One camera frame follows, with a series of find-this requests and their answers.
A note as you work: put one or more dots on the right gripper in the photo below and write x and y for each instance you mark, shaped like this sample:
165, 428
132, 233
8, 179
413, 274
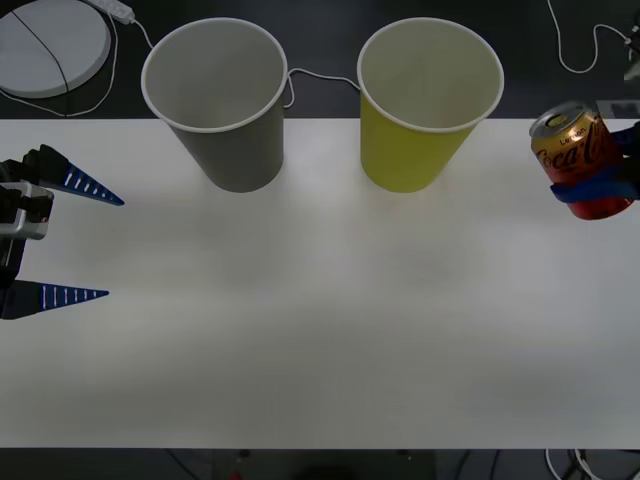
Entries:
633, 167

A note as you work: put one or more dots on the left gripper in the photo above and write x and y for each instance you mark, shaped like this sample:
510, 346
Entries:
11, 260

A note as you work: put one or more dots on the orange-red drink can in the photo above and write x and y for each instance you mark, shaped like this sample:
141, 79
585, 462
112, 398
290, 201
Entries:
575, 150

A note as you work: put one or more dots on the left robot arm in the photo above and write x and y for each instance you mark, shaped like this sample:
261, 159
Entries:
25, 215

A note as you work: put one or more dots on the grey floor marker plate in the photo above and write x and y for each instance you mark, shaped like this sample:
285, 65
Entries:
625, 107

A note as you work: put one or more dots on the white round floor plate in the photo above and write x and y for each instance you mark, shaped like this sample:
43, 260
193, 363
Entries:
30, 60

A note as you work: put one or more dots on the grey plastic waste bin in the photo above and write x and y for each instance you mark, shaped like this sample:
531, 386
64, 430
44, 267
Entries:
235, 150

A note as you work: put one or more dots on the yellow-green plastic waste bin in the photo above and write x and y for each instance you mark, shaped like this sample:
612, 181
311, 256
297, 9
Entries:
400, 155

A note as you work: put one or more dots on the white power strip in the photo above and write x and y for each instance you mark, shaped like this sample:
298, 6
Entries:
112, 7

